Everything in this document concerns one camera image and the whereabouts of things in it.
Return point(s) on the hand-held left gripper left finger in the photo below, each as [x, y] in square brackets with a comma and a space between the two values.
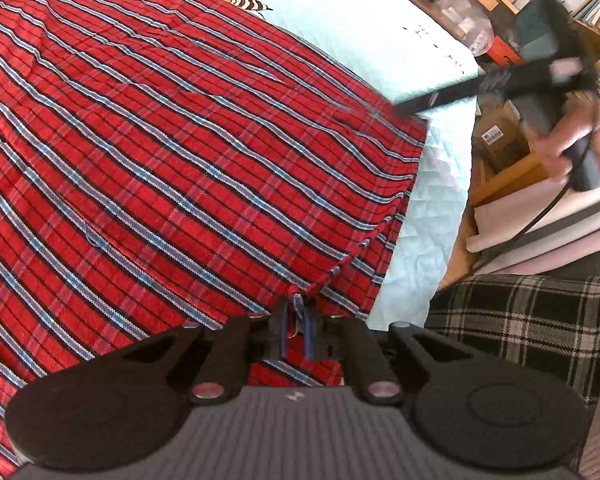
[282, 340]

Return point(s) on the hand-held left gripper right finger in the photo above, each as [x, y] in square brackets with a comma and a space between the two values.
[310, 340]

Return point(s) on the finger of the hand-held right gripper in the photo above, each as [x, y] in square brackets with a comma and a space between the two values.
[440, 97]

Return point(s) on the red plaid shirt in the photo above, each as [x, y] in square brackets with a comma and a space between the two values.
[155, 160]

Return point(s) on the person's right hand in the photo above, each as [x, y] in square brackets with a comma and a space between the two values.
[560, 145]

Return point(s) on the clear plastic jar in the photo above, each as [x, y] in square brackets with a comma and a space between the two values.
[477, 35]

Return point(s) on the cardboard box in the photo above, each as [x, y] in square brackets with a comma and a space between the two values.
[500, 135]

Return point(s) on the bee print quilt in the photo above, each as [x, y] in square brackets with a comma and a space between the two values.
[430, 185]

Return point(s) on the wooden desk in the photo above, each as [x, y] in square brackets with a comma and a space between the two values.
[510, 175]

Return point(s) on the pale rolled mat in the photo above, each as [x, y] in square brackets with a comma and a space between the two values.
[555, 247]

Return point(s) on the black white plaid pants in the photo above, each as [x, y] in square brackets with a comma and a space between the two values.
[520, 320]

